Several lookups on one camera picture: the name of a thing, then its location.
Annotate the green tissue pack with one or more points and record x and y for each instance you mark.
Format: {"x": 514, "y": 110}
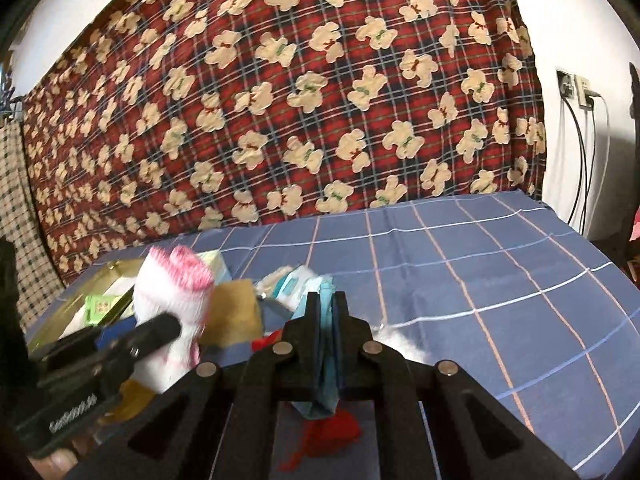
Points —
{"x": 102, "y": 307}

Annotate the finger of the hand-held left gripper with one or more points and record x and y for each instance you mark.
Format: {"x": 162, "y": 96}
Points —
{"x": 155, "y": 332}
{"x": 110, "y": 338}

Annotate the red plaid bear blanket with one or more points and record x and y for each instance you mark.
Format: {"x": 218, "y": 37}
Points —
{"x": 300, "y": 110}

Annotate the gold tin box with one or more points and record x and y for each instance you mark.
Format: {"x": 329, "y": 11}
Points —
{"x": 107, "y": 272}

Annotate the blue plaid tablecloth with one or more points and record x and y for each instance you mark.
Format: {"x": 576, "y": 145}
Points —
{"x": 500, "y": 285}

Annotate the cotton swab pack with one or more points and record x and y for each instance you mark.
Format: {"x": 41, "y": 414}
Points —
{"x": 290, "y": 285}

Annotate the round orange lidded container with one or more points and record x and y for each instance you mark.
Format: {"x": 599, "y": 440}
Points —
{"x": 132, "y": 400}

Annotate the clear plastic bag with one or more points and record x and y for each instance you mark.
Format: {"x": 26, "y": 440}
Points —
{"x": 395, "y": 342}

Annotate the white sock with pink trim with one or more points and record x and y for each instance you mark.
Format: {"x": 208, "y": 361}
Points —
{"x": 170, "y": 285}

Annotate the yellow sponge cloth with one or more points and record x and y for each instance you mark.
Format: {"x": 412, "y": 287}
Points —
{"x": 235, "y": 310}

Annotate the beige checkered cloth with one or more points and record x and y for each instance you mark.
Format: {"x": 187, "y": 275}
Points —
{"x": 25, "y": 240}

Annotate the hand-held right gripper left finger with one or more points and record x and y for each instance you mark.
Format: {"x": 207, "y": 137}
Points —
{"x": 310, "y": 330}

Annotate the dark metal hanger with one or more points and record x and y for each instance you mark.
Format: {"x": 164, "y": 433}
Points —
{"x": 9, "y": 97}

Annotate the teal cloth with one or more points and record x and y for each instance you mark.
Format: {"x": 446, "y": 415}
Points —
{"x": 327, "y": 360}

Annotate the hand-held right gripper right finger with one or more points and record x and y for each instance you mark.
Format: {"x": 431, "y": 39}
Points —
{"x": 345, "y": 330}

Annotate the person's left hand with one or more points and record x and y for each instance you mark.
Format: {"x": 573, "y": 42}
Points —
{"x": 60, "y": 460}

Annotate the red embroidered pouch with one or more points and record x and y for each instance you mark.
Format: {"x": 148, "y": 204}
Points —
{"x": 330, "y": 432}

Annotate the white wall socket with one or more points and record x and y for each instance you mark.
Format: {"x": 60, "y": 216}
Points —
{"x": 565, "y": 83}
{"x": 583, "y": 92}

